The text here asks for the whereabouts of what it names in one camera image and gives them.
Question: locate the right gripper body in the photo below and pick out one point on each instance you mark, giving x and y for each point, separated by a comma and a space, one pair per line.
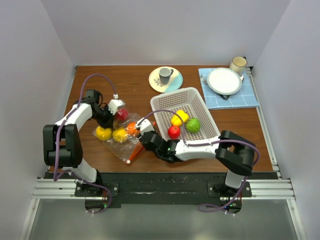
158, 154

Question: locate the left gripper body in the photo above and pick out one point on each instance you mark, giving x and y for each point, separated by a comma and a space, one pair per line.
103, 117

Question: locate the red fake apple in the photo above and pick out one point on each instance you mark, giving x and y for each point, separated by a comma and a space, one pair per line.
174, 132

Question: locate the clear zip top bag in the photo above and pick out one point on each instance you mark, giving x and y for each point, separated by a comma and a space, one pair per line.
128, 150

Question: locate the yellow fake bell pepper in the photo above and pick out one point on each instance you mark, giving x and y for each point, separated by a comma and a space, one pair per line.
179, 118

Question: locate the green fake custard apple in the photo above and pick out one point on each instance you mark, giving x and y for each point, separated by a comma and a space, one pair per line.
193, 125

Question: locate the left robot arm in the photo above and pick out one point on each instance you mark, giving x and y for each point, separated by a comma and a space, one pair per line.
62, 148

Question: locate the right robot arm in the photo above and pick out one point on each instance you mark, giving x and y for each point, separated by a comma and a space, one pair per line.
236, 153

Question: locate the yellow fake lemon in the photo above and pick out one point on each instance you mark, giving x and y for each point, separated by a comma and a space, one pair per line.
103, 134

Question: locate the yellow fake fruit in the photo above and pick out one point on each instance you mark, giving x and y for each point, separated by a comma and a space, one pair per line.
120, 135

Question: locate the orange fake orange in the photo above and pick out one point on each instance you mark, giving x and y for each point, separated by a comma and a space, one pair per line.
131, 129

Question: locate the white plastic basket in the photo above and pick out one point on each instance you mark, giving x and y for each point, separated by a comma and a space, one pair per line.
189, 105

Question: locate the floral ceramic plate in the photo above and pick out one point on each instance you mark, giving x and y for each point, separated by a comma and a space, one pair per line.
174, 83

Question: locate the grey mug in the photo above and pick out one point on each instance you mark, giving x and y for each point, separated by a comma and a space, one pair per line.
165, 74

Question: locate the metal fork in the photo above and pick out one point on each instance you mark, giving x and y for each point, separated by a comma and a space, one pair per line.
203, 79

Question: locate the white paper plate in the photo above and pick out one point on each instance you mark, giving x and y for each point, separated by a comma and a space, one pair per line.
224, 81

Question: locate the blue checkered cloth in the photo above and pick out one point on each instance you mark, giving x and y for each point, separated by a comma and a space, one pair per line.
244, 98

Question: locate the cream enamel mug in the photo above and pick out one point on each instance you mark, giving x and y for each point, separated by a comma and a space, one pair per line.
238, 64

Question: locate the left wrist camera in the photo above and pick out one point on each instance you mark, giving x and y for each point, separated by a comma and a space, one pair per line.
114, 105

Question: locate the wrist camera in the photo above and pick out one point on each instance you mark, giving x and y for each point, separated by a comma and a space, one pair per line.
114, 105
144, 126

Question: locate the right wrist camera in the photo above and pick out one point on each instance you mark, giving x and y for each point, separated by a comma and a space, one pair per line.
144, 126

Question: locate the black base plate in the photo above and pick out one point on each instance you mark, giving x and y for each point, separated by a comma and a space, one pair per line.
168, 188

